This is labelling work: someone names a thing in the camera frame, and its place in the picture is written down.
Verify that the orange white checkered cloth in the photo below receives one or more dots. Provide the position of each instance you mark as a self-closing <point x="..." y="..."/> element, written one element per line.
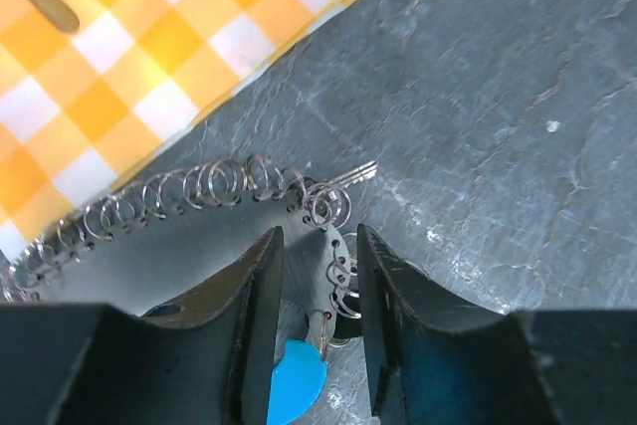
<point x="81" y="113"/>

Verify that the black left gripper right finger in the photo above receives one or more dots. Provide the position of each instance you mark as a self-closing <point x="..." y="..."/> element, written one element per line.
<point x="420" y="367"/>

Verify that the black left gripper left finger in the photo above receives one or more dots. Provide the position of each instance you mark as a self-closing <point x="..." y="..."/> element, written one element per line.
<point x="218" y="341"/>

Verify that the metal key organizer blue handle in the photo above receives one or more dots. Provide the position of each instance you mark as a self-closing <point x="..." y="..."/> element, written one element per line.
<point x="155" y="239"/>

